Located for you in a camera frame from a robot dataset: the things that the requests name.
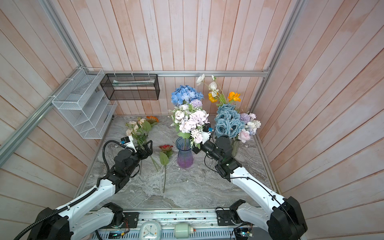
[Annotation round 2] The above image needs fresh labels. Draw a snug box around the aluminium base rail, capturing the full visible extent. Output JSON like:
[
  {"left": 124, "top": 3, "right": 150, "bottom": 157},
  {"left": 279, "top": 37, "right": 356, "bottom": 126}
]
[{"left": 89, "top": 206, "right": 298, "bottom": 240}]

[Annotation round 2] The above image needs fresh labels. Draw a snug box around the blue purple glass vase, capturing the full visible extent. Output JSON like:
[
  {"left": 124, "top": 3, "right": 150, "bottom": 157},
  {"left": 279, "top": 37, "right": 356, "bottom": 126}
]
[{"left": 176, "top": 137, "right": 194, "bottom": 169}]

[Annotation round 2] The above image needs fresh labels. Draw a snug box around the yellow poppy flower stem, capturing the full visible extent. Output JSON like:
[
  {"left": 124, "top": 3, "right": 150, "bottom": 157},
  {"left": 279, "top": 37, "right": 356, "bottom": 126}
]
[{"left": 209, "top": 91, "right": 241, "bottom": 107}]

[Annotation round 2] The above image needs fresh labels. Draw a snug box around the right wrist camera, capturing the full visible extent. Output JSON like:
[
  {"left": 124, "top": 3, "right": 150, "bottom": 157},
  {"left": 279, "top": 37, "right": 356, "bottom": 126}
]
[{"left": 202, "top": 124, "right": 214, "bottom": 144}]

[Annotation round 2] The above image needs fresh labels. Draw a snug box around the light blue rose bunch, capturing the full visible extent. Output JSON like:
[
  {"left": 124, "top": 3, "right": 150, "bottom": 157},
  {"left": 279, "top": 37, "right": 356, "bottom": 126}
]
[{"left": 215, "top": 104, "right": 245, "bottom": 139}]

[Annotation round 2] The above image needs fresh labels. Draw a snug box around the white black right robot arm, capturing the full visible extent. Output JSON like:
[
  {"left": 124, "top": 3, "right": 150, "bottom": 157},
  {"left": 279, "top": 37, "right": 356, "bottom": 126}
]
[{"left": 193, "top": 132, "right": 308, "bottom": 240}]

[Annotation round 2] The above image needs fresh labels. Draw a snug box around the blue hydrangea flower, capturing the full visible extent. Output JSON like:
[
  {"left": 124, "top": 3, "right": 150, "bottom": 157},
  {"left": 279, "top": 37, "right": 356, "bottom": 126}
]
[{"left": 171, "top": 85, "right": 204, "bottom": 107}]

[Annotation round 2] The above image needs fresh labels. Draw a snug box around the red rose flower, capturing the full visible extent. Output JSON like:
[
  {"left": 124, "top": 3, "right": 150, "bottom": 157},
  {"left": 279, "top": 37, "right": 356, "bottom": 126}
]
[{"left": 159, "top": 145, "right": 173, "bottom": 193}]

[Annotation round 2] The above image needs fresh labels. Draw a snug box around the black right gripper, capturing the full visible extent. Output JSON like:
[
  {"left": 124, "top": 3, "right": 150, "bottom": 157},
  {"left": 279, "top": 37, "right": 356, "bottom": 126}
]
[{"left": 189, "top": 131, "right": 223, "bottom": 165}]

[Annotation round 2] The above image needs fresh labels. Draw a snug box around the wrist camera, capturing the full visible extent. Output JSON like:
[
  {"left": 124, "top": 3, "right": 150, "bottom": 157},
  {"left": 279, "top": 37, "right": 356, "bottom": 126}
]
[
  {"left": 121, "top": 136, "right": 137, "bottom": 153},
  {"left": 202, "top": 124, "right": 214, "bottom": 144}
]

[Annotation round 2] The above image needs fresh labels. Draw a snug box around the white wire mesh shelf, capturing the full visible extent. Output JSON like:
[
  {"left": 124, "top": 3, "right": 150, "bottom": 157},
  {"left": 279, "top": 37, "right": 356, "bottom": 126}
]
[{"left": 52, "top": 68, "right": 117, "bottom": 140}]

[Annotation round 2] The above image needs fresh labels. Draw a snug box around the black mesh wall basket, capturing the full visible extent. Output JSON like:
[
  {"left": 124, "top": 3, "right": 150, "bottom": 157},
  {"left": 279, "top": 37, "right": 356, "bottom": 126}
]
[{"left": 101, "top": 73, "right": 160, "bottom": 101}]

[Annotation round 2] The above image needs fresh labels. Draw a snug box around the pastel mixed flower bouquet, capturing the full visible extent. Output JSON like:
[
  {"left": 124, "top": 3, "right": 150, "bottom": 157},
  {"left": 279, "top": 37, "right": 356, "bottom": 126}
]
[{"left": 238, "top": 113, "right": 261, "bottom": 143}]

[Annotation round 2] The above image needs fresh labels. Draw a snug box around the white small-flower green bunch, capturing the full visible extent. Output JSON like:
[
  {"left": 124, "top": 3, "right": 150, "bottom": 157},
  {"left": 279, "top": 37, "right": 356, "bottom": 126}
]
[{"left": 170, "top": 100, "right": 210, "bottom": 148}]

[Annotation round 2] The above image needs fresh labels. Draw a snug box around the white ranunculus flower stem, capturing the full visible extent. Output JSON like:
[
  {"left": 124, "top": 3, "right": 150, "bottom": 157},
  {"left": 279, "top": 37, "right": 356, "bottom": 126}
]
[{"left": 196, "top": 74, "right": 220, "bottom": 103}]

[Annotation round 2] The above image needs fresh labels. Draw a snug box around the pale green cylinder device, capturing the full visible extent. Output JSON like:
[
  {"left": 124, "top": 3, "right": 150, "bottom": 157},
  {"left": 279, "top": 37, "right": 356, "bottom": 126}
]
[{"left": 174, "top": 223, "right": 196, "bottom": 239}]

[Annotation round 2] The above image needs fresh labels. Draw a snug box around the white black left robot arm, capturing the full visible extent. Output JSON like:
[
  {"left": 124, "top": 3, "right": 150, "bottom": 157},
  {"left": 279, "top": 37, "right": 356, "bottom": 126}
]
[{"left": 15, "top": 137, "right": 153, "bottom": 240}]

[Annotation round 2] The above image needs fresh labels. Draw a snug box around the peach rose flower bunch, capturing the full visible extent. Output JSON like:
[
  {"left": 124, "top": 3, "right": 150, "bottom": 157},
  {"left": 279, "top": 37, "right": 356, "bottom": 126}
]
[{"left": 126, "top": 118, "right": 153, "bottom": 160}]

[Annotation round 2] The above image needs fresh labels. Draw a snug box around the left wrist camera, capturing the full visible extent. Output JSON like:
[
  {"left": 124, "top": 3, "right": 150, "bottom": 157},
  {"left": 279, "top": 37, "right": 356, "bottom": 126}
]
[{"left": 121, "top": 136, "right": 137, "bottom": 153}]

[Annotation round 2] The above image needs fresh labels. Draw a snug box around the clear ribbed glass vase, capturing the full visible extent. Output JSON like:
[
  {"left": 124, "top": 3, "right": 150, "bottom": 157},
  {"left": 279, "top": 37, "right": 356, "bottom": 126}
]
[{"left": 231, "top": 139, "right": 241, "bottom": 157}]

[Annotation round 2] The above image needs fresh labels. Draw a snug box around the white analog clock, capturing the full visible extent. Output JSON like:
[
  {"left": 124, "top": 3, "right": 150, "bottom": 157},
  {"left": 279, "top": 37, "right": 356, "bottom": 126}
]
[{"left": 139, "top": 221, "right": 162, "bottom": 240}]

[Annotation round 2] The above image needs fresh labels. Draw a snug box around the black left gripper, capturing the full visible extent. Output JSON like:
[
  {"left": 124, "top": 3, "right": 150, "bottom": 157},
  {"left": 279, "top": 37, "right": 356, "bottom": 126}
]
[{"left": 125, "top": 140, "right": 153, "bottom": 176}]

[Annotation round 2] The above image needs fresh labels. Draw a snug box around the aluminium wall frame rail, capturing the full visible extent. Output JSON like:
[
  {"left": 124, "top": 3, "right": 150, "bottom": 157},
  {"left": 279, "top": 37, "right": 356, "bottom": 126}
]
[{"left": 1, "top": 1, "right": 305, "bottom": 164}]

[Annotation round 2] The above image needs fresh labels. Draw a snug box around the orange gerbera flower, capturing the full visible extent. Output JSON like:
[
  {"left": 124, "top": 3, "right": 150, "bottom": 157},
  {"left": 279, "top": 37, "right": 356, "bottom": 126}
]
[{"left": 146, "top": 116, "right": 159, "bottom": 125}]

